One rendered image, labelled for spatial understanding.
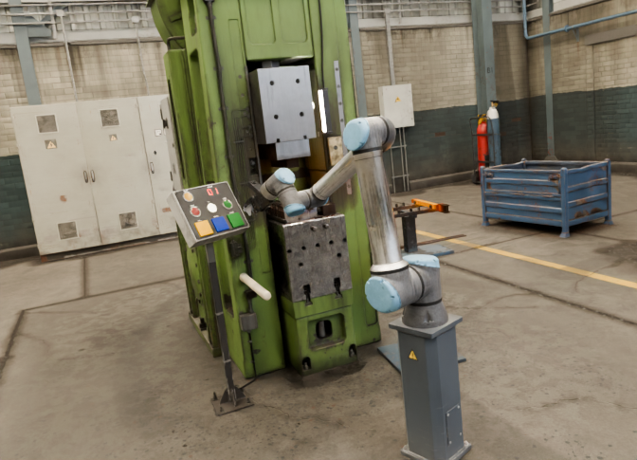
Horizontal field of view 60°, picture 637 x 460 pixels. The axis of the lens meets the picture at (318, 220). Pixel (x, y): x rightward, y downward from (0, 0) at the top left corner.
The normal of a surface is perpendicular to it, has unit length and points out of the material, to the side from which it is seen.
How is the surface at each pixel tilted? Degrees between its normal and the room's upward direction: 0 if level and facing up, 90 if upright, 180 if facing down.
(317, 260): 90
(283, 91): 90
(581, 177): 91
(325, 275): 90
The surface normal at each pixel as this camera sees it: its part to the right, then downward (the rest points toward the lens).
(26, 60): 0.39, 0.12
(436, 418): -0.04, 0.18
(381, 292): -0.72, 0.29
